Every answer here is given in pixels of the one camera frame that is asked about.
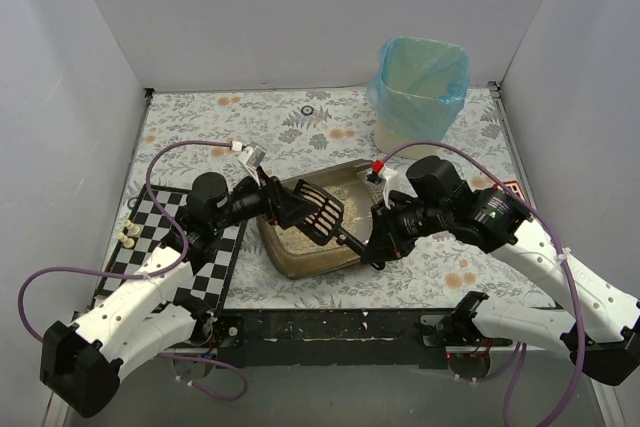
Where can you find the red toy block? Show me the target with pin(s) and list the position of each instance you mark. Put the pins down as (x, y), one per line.
(514, 186)

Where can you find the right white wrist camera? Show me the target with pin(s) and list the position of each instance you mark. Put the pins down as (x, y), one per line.
(385, 178)

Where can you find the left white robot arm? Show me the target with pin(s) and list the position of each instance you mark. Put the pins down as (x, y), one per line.
(85, 362)

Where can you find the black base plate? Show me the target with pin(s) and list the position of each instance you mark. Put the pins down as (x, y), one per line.
(324, 337)

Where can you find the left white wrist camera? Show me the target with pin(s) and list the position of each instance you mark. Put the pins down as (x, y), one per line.
(249, 156)

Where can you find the brown plastic litter box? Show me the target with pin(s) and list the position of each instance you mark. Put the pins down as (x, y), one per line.
(293, 254)

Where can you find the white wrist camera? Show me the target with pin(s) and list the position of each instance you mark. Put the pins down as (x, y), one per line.
(385, 178)
(249, 156)

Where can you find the black litter scoop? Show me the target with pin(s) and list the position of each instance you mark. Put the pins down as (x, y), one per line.
(325, 223)

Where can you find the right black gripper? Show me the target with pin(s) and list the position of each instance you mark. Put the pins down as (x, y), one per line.
(382, 235)

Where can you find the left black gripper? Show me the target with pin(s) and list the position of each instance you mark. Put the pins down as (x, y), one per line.
(273, 198)

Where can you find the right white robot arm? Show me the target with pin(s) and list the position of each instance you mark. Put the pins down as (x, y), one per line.
(596, 325)

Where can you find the beige trash bin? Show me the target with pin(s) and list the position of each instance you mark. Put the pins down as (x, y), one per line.
(387, 140)

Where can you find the blue plastic bin liner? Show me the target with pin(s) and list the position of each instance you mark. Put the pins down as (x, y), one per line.
(420, 86)

